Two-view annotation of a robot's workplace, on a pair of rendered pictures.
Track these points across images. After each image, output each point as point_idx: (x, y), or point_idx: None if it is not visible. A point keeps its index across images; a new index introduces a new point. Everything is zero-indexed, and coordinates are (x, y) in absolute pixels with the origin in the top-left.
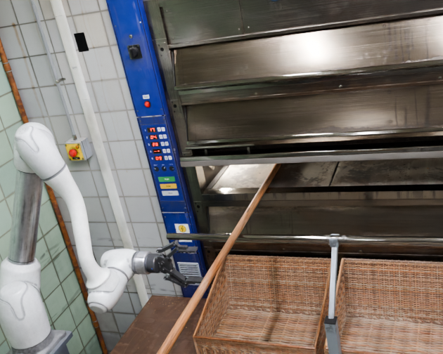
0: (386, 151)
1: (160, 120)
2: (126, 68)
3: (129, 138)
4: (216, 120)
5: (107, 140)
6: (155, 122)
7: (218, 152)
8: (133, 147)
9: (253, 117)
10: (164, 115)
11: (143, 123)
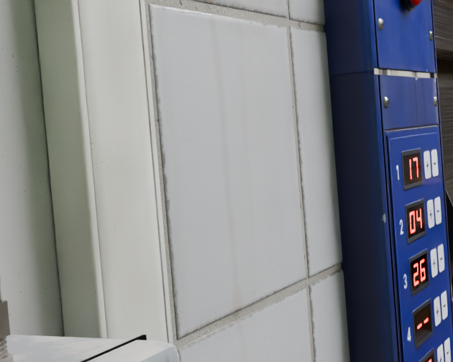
0: None
1: (428, 105)
2: None
3: (290, 268)
4: None
5: (174, 336)
6: (418, 118)
7: None
8: (303, 355)
9: None
10: (435, 77)
11: (392, 118)
